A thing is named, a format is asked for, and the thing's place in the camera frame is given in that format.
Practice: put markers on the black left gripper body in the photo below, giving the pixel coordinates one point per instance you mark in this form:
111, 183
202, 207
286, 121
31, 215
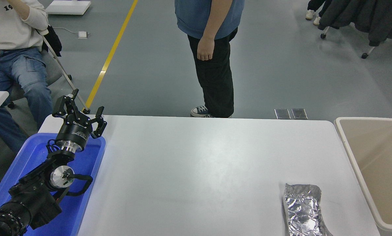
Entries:
74, 131

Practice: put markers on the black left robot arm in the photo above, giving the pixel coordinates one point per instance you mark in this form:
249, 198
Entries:
35, 193

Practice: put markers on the seated person's forearm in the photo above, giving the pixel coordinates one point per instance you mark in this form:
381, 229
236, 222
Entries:
35, 19

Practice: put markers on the standing person's forearm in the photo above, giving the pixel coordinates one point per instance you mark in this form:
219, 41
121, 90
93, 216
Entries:
215, 19

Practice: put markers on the standing person's hand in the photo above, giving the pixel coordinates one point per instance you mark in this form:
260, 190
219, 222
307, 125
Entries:
205, 49

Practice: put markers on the blue plastic tray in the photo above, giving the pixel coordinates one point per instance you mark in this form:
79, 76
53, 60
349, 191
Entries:
35, 154

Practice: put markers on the white power adapter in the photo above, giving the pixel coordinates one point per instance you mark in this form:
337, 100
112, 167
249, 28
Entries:
82, 34

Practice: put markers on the seated person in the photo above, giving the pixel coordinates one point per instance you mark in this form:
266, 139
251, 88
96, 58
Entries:
9, 62

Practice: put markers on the flat white floor platform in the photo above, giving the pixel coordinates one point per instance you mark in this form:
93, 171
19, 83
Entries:
68, 6

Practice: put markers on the standing person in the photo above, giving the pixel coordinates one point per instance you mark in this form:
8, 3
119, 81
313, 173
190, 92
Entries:
215, 75

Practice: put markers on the crumpled silver foil tray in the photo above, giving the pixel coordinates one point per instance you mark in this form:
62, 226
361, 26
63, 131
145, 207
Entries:
300, 209

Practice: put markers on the person with white shoes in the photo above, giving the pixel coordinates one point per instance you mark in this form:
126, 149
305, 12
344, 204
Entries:
310, 14

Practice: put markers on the wheeled white chair base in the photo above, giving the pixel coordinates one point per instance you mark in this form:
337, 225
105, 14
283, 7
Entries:
364, 55

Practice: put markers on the large pale plastic bin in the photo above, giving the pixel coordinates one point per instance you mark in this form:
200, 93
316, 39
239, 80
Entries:
373, 147

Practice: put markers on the dark grey jacket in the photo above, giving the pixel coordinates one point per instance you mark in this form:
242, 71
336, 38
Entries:
363, 16

